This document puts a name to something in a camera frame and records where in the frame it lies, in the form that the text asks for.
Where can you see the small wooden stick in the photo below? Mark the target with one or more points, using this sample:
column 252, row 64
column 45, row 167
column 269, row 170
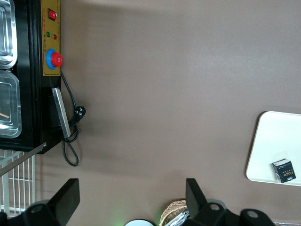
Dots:
column 4, row 115

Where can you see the small black printed box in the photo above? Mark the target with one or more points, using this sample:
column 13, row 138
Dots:
column 284, row 171

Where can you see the black machine yellow control panel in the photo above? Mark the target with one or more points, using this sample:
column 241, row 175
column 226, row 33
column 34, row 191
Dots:
column 26, row 77

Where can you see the stainless steel food container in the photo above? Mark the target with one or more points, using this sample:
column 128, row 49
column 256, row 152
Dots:
column 11, row 99
column 8, row 35

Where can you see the silver metal lever bar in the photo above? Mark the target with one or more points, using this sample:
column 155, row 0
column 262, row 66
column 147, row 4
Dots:
column 21, row 159

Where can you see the cream plastic serving tray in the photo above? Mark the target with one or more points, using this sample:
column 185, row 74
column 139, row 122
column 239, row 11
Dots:
column 272, row 141

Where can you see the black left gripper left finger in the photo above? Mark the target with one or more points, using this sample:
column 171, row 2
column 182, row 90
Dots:
column 65, row 200

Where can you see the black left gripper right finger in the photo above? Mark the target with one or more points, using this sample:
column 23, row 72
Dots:
column 194, row 197

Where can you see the light tan wicker basket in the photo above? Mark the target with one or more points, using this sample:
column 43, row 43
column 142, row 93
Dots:
column 170, row 209

